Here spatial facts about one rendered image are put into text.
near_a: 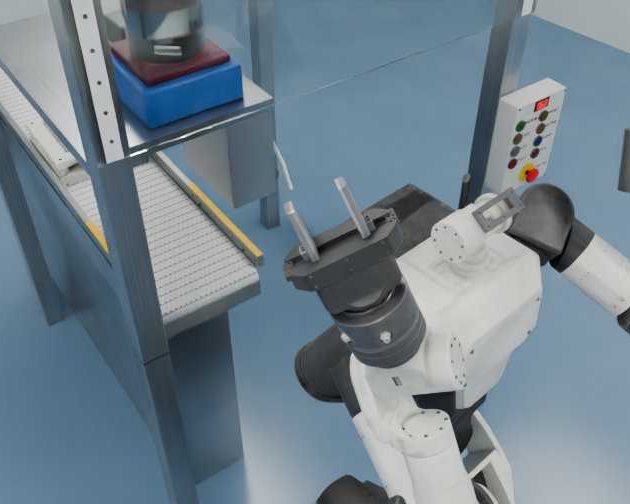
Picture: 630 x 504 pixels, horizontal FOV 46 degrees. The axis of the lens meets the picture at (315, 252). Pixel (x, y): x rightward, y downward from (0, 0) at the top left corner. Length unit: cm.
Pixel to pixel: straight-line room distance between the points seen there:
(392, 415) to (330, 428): 163
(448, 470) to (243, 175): 82
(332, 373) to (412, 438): 22
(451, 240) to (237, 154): 56
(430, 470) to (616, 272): 57
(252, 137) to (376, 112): 256
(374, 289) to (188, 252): 107
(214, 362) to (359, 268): 135
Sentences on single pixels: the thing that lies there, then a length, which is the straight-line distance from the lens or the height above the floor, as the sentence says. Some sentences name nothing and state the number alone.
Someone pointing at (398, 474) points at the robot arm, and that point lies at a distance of 103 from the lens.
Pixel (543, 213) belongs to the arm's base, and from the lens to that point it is 130.
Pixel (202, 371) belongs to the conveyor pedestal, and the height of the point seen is 49.
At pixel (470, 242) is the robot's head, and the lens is 108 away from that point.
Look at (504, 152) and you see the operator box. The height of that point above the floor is 103.
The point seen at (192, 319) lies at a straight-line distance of 175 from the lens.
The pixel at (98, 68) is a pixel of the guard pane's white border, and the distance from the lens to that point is 120.
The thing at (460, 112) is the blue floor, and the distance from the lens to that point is 408.
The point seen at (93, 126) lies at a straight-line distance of 124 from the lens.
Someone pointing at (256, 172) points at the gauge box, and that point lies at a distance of 154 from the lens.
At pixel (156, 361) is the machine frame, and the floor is 85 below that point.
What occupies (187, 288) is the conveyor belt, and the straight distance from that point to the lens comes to 171.
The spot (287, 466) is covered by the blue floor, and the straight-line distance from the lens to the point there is 245.
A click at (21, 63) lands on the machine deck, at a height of 133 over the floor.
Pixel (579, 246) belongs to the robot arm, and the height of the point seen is 124.
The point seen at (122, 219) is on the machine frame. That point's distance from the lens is 136.
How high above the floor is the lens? 207
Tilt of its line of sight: 42 degrees down
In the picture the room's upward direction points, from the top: straight up
